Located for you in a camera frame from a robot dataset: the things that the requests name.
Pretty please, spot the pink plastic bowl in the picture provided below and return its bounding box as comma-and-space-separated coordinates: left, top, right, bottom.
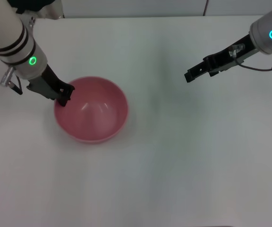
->
54, 76, 129, 144

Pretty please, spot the silver cable plug connector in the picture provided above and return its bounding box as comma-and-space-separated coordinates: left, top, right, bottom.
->
0, 67, 17, 87

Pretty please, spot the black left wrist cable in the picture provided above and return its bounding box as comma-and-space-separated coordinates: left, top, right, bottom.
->
8, 78, 24, 96

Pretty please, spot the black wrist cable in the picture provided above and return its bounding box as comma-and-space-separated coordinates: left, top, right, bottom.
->
235, 58, 272, 71
8, 78, 24, 96

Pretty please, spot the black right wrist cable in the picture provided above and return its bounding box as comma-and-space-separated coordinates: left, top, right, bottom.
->
235, 58, 272, 71

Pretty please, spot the transparent plastic cable clip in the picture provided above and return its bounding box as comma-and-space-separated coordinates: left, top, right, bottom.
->
229, 43, 246, 58

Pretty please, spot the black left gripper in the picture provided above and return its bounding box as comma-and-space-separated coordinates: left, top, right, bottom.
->
26, 64, 76, 108

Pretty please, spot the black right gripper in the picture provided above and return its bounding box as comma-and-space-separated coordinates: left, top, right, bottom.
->
184, 34, 259, 83

